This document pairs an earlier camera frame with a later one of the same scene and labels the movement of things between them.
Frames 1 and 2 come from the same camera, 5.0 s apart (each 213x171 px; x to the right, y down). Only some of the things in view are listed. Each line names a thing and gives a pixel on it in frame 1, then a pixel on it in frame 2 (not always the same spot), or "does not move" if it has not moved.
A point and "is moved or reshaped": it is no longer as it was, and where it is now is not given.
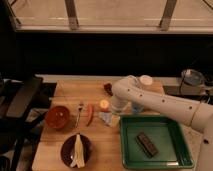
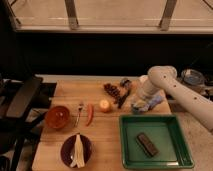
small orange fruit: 104,103 does not move
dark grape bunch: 108,88 does not move
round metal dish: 193,77 does not move
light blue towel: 109,118 is moved or reshaped
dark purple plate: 68,149 does not move
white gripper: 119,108 → 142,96
